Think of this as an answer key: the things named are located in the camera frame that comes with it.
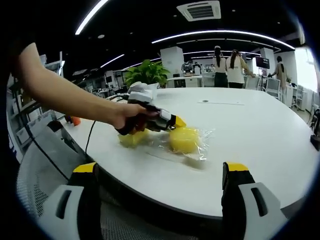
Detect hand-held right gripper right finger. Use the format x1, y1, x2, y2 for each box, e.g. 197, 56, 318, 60
221, 161, 288, 240

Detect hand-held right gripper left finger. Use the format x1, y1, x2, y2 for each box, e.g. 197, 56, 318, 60
37, 161, 102, 240

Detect round yellow silicone block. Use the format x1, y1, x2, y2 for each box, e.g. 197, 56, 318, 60
152, 126, 216, 162

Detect rectangular yellow silicone block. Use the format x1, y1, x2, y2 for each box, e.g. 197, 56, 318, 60
116, 129, 152, 150

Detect person's left hand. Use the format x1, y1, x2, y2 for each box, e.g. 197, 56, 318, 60
109, 102, 148, 131

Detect green potted plant white pot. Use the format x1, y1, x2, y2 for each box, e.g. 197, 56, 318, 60
123, 58, 171, 89

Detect long ceiling light strip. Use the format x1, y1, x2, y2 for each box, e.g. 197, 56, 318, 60
151, 29, 296, 50
74, 0, 111, 36
99, 53, 125, 69

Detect grey mesh office chair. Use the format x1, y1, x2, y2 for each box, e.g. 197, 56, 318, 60
15, 129, 226, 240

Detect black box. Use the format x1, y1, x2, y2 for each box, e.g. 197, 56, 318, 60
309, 134, 320, 152

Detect storage shelf with boxes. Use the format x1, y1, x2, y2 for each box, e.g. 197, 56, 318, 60
6, 51, 66, 161

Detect ceiling air conditioner vent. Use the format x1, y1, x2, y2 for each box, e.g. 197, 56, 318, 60
176, 0, 222, 23

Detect white office chair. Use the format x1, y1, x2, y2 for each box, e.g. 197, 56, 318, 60
264, 78, 281, 100

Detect hanging display screen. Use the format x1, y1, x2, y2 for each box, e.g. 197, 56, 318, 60
254, 56, 271, 69

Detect table cable cover plate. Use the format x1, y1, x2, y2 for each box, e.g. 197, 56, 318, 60
197, 99, 245, 106

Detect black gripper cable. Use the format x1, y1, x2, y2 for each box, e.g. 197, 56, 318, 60
14, 92, 70, 181
84, 119, 98, 155

